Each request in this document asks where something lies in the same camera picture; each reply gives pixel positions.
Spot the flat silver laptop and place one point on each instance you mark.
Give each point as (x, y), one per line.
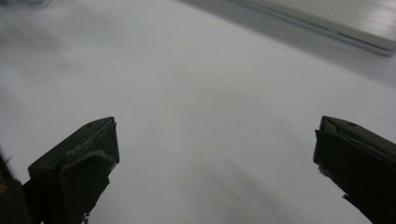
(342, 18)

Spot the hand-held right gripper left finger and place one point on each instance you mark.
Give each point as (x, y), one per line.
(77, 165)

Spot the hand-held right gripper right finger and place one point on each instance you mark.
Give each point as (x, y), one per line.
(358, 158)

